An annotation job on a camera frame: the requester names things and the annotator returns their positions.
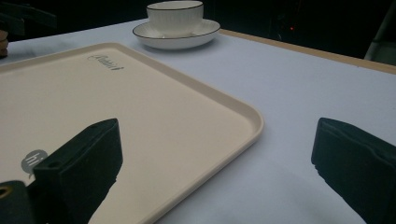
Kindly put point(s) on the white ribbed cup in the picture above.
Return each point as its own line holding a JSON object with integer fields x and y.
{"x": 175, "y": 17}

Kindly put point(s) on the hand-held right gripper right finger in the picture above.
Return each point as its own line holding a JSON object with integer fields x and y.
{"x": 358, "y": 165}

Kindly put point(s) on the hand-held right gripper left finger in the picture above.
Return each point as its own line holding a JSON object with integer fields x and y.
{"x": 84, "y": 168}

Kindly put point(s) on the white saucer with dark rim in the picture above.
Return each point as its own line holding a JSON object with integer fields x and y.
{"x": 202, "y": 32}

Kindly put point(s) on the beige plastic tray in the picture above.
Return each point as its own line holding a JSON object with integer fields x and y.
{"x": 130, "y": 109}

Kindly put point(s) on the brown wooden object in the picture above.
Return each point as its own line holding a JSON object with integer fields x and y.
{"x": 3, "y": 43}

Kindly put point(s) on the grey metal stand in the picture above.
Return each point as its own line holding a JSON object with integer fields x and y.
{"x": 381, "y": 40}

